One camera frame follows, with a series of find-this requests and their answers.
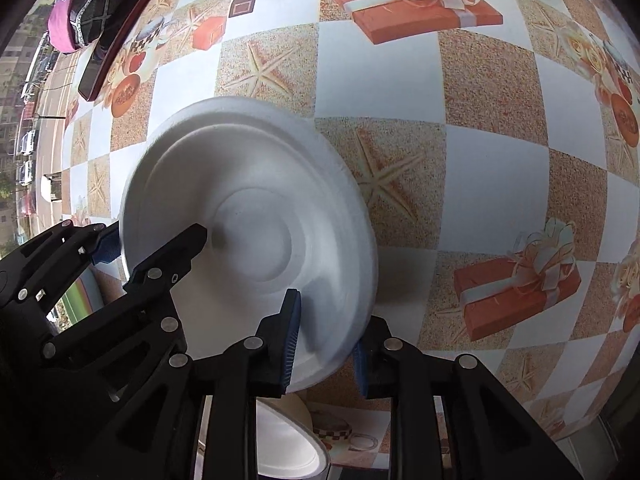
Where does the white foam bowl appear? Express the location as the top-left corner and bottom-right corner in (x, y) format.
(256, 393), (330, 479)
(119, 96), (378, 391)

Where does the white foam bowl bottom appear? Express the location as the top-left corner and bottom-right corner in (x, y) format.
(119, 96), (378, 391)

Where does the green pastel plate stack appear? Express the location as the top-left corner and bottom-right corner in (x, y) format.
(56, 268), (104, 330)

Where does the dark red smartphone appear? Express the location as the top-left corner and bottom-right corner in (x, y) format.
(78, 0), (150, 102)

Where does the black pink patterned cloth bag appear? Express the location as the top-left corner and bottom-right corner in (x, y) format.
(46, 0), (166, 56)

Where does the patterned checkered tablecloth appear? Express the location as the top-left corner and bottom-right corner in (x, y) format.
(58, 0), (639, 448)

